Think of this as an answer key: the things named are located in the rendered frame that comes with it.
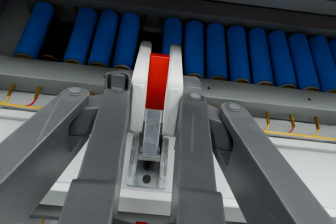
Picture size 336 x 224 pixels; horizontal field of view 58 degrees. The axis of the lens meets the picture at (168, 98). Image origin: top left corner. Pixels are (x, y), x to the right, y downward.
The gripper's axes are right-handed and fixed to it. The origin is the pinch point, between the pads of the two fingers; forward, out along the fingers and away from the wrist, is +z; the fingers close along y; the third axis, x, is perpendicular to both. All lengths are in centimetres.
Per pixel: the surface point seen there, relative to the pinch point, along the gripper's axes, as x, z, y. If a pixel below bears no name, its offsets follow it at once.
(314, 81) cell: -1.5, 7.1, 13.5
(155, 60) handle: 1.3, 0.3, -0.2
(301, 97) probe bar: -2.2, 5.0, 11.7
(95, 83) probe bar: -2.6, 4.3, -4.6
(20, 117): -5.4, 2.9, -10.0
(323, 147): -5.4, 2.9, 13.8
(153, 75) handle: 0.4, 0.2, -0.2
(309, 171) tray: -6.9, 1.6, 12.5
